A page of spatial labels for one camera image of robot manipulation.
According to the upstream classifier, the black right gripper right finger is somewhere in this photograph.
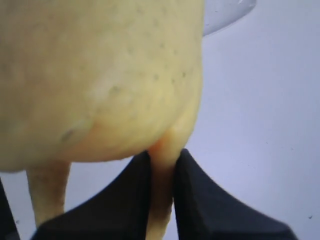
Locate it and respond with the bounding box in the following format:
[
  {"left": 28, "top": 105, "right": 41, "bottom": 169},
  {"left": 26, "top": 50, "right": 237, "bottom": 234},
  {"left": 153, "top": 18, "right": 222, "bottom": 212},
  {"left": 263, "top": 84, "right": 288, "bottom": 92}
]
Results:
[{"left": 173, "top": 149, "right": 297, "bottom": 240}]

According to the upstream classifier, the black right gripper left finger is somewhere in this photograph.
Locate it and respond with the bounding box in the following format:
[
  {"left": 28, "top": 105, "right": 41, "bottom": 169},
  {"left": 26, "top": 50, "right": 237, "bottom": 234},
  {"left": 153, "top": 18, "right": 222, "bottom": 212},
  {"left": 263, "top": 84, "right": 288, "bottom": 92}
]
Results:
[{"left": 32, "top": 152, "right": 151, "bottom": 240}]

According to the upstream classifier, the yellow rubber chicken toy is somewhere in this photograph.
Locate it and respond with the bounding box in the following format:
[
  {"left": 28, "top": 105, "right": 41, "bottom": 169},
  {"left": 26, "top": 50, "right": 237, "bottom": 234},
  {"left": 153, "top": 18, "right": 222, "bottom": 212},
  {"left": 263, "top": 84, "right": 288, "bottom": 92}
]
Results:
[{"left": 0, "top": 0, "right": 205, "bottom": 240}]

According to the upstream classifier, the white square plate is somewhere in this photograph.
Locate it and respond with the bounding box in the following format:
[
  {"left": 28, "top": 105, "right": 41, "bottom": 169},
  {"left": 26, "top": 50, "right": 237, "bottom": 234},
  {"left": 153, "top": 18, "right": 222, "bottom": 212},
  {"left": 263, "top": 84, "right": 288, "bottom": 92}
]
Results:
[{"left": 203, "top": 0, "right": 257, "bottom": 37}]

